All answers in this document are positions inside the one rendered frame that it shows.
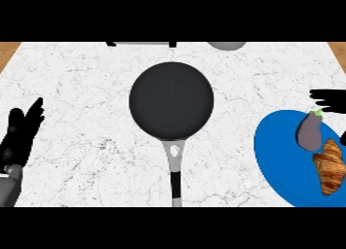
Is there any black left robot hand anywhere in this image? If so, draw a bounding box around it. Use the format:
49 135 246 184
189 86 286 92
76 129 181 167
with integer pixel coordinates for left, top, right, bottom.
0 96 46 175

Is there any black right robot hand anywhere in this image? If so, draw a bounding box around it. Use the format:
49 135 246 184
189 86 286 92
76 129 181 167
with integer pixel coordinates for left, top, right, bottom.
309 87 346 147

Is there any purple eggplant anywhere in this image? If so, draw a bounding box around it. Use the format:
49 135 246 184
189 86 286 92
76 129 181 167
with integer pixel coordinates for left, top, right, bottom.
296 109 324 153

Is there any blue plate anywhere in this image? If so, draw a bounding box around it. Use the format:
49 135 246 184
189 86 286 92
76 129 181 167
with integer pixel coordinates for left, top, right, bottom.
253 109 346 208

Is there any black frying pan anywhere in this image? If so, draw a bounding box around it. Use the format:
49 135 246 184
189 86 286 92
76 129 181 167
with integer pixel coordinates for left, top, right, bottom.
127 61 216 208

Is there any brown croissant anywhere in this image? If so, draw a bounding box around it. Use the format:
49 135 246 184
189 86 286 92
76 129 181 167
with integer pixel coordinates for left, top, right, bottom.
312 138 346 197

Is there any grey round bowl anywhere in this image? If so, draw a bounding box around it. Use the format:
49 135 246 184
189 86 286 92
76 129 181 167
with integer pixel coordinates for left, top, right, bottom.
207 41 249 52

